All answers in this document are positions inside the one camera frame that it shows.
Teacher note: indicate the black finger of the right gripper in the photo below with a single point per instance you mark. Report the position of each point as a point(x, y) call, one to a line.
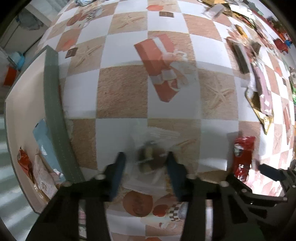
point(270, 172)

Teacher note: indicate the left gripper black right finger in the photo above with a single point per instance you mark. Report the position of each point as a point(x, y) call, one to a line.
point(195, 192)

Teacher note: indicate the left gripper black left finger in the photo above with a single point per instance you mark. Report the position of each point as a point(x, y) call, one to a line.
point(60, 218)

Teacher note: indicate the red white snack packet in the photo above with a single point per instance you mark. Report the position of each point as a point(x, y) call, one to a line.
point(242, 158)

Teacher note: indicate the gold foil snack pouch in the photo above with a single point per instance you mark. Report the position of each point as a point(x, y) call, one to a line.
point(264, 119)

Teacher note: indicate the clear bag brown snacks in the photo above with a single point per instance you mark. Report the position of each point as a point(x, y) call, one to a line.
point(146, 171)

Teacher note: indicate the pink long snack bar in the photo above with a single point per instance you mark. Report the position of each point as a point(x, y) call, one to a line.
point(265, 100)

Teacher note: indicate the light blue snack packet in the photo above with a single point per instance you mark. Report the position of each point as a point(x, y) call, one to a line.
point(45, 143)

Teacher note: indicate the pink crispy cranberry bag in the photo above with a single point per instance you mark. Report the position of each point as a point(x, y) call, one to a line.
point(43, 178)

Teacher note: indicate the dark clear-wrapped snack bar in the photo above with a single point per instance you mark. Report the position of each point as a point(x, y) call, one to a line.
point(241, 55)

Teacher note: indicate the red snack bag far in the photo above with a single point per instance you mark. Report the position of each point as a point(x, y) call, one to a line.
point(281, 46)

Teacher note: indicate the brown small snack packet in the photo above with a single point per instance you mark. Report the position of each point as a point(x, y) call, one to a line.
point(255, 46)

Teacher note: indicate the red bucket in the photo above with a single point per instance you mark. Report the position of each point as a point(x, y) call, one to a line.
point(10, 76)

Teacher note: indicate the blue plastic stool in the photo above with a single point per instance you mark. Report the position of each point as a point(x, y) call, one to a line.
point(18, 59)

